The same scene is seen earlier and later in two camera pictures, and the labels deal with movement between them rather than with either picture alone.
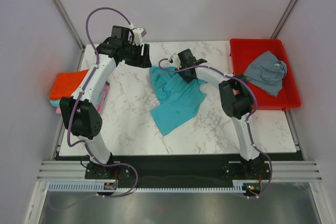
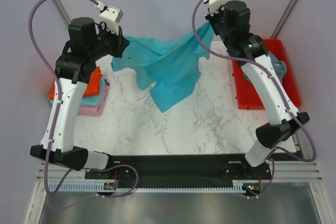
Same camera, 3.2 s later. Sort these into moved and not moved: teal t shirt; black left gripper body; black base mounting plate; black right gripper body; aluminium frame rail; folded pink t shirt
Moved: teal t shirt; black right gripper body; black left gripper body
Not moved: black base mounting plate; aluminium frame rail; folded pink t shirt
